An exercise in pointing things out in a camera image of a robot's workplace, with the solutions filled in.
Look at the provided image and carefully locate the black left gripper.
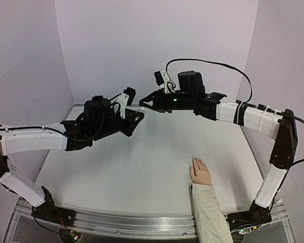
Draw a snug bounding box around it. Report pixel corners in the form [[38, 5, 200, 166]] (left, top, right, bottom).
[[93, 108, 145, 142]]

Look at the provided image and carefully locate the clear nail polish bottle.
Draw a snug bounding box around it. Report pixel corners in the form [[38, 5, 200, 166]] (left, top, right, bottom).
[[136, 107, 146, 114]]

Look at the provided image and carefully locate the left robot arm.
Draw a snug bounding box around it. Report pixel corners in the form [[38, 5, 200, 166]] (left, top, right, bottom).
[[0, 96, 145, 221]]

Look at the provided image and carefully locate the beige sleeved forearm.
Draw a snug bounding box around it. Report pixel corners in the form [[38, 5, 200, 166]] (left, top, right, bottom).
[[192, 183, 233, 242]]

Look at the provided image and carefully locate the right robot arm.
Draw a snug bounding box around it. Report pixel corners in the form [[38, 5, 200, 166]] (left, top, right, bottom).
[[139, 71, 298, 208]]

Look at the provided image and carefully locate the mannequin hand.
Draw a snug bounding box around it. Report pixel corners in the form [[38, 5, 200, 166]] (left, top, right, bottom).
[[189, 157, 212, 186]]

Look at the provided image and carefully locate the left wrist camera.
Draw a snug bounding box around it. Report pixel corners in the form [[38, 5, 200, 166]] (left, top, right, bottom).
[[113, 87, 136, 119]]

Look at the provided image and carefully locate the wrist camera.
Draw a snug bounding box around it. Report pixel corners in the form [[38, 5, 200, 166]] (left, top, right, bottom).
[[154, 70, 176, 94], [113, 87, 136, 119]]

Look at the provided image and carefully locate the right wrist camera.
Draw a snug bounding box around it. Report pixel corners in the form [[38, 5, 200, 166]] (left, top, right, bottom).
[[154, 70, 176, 94]]

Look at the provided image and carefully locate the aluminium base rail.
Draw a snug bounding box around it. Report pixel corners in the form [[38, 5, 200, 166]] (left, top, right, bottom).
[[4, 199, 295, 242]]

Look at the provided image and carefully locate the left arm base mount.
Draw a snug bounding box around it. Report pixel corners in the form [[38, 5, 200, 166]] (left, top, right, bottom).
[[31, 186, 76, 226]]

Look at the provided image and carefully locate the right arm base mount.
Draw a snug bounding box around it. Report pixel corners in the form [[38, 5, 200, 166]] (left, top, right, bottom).
[[226, 201, 272, 231]]

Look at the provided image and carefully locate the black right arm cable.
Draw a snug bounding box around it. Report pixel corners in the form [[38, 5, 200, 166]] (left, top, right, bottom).
[[166, 59, 304, 164]]

